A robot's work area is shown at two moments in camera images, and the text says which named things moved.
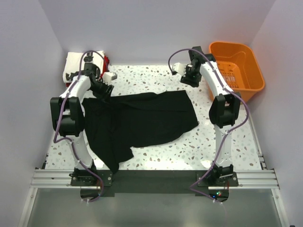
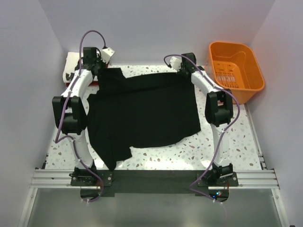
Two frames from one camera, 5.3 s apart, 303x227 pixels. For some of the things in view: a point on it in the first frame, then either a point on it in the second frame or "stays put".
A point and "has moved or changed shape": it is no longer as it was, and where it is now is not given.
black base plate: (153, 181) stays put
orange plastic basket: (239, 68) stays put
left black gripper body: (101, 90) → (101, 65)
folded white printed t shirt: (73, 63) stays put
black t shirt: (116, 125) has moved or changed shape
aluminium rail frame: (260, 178) stays put
